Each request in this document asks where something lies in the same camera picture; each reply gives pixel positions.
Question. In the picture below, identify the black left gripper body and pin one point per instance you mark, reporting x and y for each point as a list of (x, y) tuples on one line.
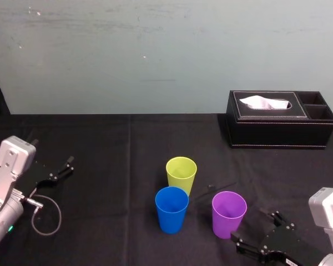
[(40, 174)]

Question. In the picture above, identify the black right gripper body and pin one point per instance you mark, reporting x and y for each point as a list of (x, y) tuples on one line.
[(288, 243)]

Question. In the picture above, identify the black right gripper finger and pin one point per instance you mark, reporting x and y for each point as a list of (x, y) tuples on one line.
[(249, 248), (277, 217)]

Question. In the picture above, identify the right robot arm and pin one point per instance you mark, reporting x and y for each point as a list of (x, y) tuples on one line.
[(326, 205)]

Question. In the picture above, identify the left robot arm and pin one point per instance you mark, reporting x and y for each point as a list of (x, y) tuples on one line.
[(7, 160)]

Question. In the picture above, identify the purple plastic cup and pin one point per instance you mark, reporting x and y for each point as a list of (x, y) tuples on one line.
[(227, 225)]

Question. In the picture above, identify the black table cloth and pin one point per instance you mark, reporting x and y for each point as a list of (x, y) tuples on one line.
[(100, 166)]

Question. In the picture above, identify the blue plastic cup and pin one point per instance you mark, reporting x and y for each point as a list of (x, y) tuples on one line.
[(170, 219)]

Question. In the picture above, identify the black leather tissue box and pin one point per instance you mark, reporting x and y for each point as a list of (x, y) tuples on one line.
[(280, 133)]

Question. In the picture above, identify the yellow-green plastic cup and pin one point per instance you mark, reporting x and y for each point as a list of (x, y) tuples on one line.
[(180, 181)]

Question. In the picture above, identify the white paper tissue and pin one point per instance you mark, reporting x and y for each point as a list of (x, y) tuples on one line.
[(262, 102)]

